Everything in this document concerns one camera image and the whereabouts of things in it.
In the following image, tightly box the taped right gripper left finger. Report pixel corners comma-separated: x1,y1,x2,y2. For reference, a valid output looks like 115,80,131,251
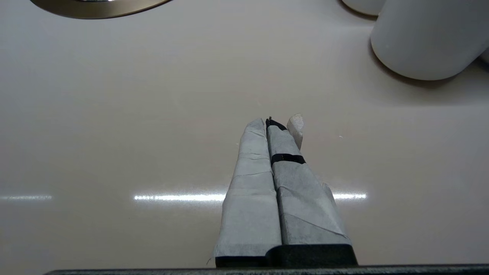
213,118,282,267

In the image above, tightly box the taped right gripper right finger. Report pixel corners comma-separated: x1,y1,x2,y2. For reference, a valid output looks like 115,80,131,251
266,114,358,267

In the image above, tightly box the brass pot ring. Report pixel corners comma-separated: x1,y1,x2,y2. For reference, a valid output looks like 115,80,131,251
30,0,171,20

